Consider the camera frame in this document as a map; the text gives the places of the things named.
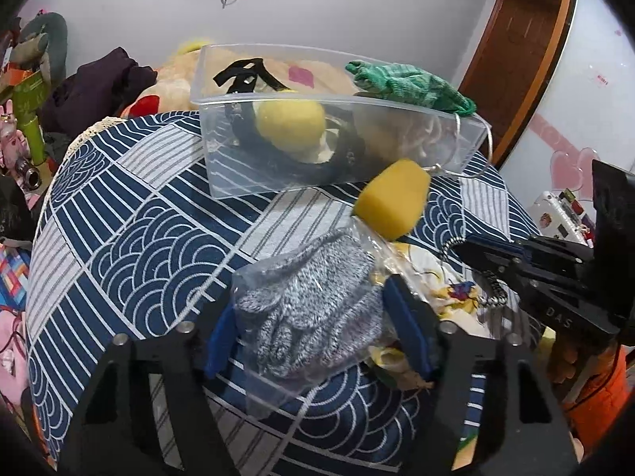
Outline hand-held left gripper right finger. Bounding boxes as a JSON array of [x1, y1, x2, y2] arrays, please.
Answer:
[[384, 274, 577, 476]]

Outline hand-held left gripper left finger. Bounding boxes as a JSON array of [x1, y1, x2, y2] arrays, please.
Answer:
[[64, 301, 237, 476]]

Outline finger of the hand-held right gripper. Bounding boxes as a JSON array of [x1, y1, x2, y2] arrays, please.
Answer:
[[455, 241, 534, 286], [516, 234, 595, 263]]

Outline black spiral cord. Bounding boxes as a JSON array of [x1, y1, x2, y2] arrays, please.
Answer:
[[441, 239, 508, 308]]

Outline grey gloves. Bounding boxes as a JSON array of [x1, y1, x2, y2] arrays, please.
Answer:
[[230, 227, 398, 403]]

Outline clear plastic storage box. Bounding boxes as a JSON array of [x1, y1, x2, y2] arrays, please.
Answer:
[[190, 44, 493, 200]]

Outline person's right forearm orange sleeve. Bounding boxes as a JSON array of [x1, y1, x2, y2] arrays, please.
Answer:
[[566, 341, 635, 453]]

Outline person's right hand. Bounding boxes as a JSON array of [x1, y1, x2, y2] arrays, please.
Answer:
[[546, 339, 585, 386]]

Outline white stickered case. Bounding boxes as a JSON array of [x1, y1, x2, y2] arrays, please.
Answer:
[[528, 190, 596, 248]]

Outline white cartoon printed cloth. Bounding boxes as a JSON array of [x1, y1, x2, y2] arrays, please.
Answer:
[[369, 242, 499, 390]]

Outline yellow sponge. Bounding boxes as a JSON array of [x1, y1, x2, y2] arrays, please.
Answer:
[[352, 159, 431, 242]]

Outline blue wave patterned tablecloth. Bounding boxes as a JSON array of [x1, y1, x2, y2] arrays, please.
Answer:
[[27, 111, 546, 476]]

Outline frosted glass panel pink hearts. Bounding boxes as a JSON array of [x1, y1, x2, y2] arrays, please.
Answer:
[[500, 0, 635, 219]]

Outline green knit glove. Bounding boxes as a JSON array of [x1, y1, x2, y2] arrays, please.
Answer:
[[346, 60, 477, 113]]

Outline brown wooden door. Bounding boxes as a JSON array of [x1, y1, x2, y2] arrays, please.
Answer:
[[455, 0, 580, 165]]

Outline colourful patchwork cloth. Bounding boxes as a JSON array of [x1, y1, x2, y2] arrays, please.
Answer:
[[0, 245, 33, 311]]

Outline yellow plush ball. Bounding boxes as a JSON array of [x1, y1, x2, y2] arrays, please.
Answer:
[[255, 99, 327, 154]]

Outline beige plush toy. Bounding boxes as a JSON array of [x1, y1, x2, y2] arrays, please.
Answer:
[[123, 38, 350, 116]]

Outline dark purple clothing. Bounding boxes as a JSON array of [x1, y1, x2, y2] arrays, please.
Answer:
[[38, 47, 158, 136]]

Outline pink bunny toy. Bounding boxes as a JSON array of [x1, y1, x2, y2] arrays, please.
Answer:
[[0, 99, 29, 165]]

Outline grey plush toy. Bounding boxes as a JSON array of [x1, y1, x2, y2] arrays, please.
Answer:
[[14, 12, 69, 81]]

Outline silver wire loop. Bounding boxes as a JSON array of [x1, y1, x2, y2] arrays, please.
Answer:
[[431, 113, 495, 180]]

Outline cream string bundle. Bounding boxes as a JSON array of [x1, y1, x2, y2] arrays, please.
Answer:
[[351, 106, 458, 160]]

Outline small toy camera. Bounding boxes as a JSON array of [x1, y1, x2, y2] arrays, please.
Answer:
[[17, 159, 46, 190]]

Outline black strap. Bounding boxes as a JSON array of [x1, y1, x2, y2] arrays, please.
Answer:
[[213, 58, 369, 185]]

